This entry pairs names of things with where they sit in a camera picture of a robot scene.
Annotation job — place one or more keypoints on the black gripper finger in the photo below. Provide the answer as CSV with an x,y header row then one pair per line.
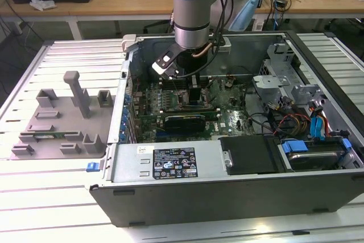
x,y
194,96

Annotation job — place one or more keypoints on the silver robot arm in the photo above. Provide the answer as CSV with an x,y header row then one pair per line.
x,y
190,15

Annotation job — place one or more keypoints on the CPU socket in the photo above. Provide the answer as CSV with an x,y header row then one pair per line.
x,y
183,99

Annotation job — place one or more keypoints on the black graphics card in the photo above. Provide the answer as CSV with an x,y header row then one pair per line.
x,y
185,123

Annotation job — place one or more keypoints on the green motherboard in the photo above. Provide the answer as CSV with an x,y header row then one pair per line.
x,y
233,106

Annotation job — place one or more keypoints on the black rating label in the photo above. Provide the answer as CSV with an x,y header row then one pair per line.
x,y
175,163

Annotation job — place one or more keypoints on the silver disk bay cage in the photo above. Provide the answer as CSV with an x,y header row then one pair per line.
x,y
273,83

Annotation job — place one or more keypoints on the silver power supply unit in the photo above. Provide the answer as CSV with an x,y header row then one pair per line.
x,y
128,169

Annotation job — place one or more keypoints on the wooden desk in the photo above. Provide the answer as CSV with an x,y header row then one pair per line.
x,y
113,1

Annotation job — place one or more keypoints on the black and silver PC case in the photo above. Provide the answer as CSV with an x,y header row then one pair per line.
x,y
227,203

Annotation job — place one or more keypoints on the blue case latch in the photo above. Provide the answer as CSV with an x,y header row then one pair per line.
x,y
91,167

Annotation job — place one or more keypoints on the grey parts rack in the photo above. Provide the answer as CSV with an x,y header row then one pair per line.
x,y
68,123

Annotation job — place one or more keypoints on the hard disk in blue carrier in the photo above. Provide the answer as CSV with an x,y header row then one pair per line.
x,y
310,160

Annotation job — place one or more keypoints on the green RAM stick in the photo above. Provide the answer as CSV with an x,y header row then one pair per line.
x,y
57,135

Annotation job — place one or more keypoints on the white crumpled wrapping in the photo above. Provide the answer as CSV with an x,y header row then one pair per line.
x,y
42,3

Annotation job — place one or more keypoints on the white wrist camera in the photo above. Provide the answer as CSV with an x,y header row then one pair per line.
x,y
159,68

